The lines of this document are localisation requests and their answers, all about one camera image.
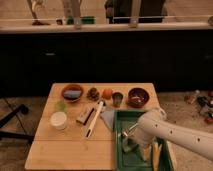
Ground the green pepper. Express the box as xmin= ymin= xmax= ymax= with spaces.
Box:
xmin=122 ymin=137 xmax=137 ymax=153

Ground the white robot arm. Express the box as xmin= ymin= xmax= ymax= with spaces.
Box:
xmin=130 ymin=108 xmax=213 ymax=161

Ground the orange fruit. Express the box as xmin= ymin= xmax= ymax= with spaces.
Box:
xmin=102 ymin=88 xmax=113 ymax=100

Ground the small metal cup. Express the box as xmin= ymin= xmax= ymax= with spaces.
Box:
xmin=112 ymin=92 xmax=123 ymax=107

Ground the brown pine cone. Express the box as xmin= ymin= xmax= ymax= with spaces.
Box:
xmin=87 ymin=87 xmax=100 ymax=101

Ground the grey folded cloth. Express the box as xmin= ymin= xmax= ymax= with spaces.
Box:
xmin=100 ymin=108 xmax=115 ymax=131

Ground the dark red bowl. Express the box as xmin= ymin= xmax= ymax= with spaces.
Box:
xmin=127 ymin=88 xmax=149 ymax=108

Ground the orange bowl with blue sponge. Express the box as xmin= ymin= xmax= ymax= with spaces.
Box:
xmin=61 ymin=84 xmax=84 ymax=103

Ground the brown wooden block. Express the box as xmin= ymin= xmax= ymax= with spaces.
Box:
xmin=76 ymin=107 xmax=95 ymax=125

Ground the green round lid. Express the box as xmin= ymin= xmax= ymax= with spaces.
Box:
xmin=54 ymin=101 xmax=66 ymax=112

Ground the metal spoon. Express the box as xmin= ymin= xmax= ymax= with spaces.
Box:
xmin=121 ymin=123 xmax=138 ymax=138

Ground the white cylindrical cup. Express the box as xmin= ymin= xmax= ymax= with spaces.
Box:
xmin=50 ymin=112 xmax=67 ymax=130

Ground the green plastic tray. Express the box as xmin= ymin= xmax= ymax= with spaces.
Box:
xmin=114 ymin=110 xmax=174 ymax=171

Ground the yellow wooden utensil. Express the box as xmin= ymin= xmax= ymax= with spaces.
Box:
xmin=152 ymin=142 xmax=162 ymax=171

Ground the black chair base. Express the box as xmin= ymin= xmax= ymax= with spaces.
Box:
xmin=0 ymin=99 xmax=34 ymax=144

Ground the clutter on floor right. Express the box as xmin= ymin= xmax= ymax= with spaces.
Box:
xmin=184 ymin=90 xmax=213 ymax=124

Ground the white handled knife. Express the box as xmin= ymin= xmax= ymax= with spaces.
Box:
xmin=86 ymin=100 xmax=104 ymax=138

